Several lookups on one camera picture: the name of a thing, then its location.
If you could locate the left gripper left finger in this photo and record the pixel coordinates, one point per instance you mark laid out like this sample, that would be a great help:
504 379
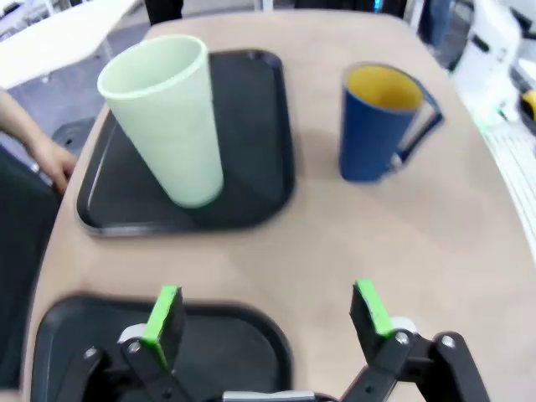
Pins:
161 335

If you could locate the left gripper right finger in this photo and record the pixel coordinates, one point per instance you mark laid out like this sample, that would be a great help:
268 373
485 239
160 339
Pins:
372 322

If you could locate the pale green tall cup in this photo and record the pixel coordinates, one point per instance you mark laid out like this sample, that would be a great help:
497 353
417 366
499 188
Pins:
167 125

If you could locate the person's left forearm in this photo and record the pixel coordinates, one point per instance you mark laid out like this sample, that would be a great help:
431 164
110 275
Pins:
19 125

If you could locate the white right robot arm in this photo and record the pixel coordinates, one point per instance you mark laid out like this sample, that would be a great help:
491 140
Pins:
486 54

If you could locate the person's left hand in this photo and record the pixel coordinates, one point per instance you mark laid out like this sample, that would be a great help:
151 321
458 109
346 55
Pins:
56 167

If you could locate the black plastic tray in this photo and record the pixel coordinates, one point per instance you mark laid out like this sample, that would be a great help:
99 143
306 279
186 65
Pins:
251 138
234 347

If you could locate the person in black t-shirt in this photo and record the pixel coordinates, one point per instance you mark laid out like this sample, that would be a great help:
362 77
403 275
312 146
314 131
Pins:
21 259

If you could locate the blue mug yellow inside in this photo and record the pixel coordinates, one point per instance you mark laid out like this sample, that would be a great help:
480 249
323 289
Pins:
370 138

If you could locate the white side table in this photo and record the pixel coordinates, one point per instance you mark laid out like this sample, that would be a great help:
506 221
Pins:
54 37

